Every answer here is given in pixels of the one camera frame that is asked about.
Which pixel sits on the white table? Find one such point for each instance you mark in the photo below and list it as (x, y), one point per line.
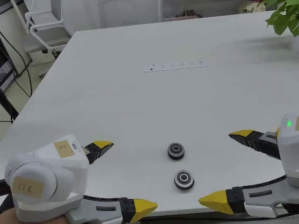
(140, 105)

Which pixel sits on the metal wheel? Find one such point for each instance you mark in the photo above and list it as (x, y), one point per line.
(176, 148)
(183, 177)

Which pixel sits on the green leafy plant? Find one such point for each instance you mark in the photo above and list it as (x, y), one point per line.
(286, 16)

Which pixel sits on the white built-in power strip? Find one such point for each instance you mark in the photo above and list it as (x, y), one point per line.
(175, 66)

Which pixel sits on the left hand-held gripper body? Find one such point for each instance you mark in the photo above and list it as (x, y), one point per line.
(46, 168)

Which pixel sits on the white office chair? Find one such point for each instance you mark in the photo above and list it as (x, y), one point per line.
(54, 32)

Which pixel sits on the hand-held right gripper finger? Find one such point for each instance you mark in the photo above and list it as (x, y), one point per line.
(236, 200)
(254, 141)

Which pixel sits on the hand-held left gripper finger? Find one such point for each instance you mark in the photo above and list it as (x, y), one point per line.
(99, 148)
(126, 208)

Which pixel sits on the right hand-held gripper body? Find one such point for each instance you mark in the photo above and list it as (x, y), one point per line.
(290, 151)

